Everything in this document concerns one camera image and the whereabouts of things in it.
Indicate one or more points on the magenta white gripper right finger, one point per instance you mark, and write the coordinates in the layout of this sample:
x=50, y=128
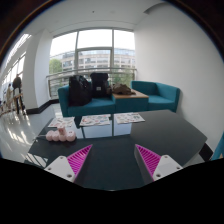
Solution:
x=153, y=166

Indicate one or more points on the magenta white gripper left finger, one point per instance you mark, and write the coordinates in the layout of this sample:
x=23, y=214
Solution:
x=70, y=167

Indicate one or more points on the pink charger plug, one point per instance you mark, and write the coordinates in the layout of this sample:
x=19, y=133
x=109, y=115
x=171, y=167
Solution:
x=62, y=130

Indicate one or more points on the left printed leaflet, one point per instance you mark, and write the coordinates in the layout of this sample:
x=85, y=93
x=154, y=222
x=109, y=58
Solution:
x=67, y=122

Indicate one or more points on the printed leaflet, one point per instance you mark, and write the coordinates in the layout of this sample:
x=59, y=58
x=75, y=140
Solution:
x=67, y=122
x=95, y=120
x=124, y=118

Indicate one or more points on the middle printed leaflet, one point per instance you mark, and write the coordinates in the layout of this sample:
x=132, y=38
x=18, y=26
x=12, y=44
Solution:
x=95, y=120

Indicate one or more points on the right printed leaflet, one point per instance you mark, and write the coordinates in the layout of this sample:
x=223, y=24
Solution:
x=124, y=118

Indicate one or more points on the wooden sofa corner table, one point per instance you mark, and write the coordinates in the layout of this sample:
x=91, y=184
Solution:
x=130, y=103

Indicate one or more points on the teal chair edge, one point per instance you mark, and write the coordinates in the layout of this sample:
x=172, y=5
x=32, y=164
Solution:
x=219, y=151

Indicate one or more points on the teal corner sofa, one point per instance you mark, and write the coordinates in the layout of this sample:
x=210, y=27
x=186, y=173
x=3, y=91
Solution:
x=161, y=97

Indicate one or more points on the black backpack left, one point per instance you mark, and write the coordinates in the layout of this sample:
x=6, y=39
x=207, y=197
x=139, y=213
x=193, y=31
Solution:
x=79, y=91

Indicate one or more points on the black backpack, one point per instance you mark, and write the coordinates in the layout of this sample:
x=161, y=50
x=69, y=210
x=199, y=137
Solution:
x=100, y=85
x=79, y=91

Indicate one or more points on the brown bag on table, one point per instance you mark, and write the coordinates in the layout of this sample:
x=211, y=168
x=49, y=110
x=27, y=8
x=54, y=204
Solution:
x=122, y=89

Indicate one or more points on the black backpack right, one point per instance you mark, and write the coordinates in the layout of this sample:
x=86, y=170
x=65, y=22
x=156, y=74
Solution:
x=100, y=85

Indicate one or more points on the standing person in black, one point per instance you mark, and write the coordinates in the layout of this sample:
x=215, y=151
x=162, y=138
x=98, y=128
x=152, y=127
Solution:
x=17, y=83

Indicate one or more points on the large glass window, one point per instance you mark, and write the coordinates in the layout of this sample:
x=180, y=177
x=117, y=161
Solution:
x=87, y=51

